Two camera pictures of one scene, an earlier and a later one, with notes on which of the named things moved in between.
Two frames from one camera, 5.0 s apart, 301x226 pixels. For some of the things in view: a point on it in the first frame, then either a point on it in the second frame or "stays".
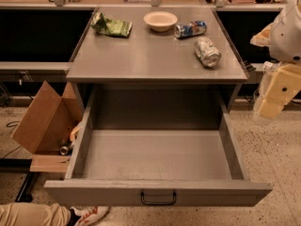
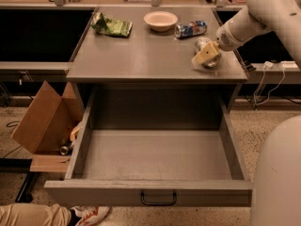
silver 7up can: x=206 y=53 stays
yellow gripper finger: x=281 y=83 to x=226 y=41
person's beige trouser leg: x=22 y=214 stays
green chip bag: x=110 y=27 stays
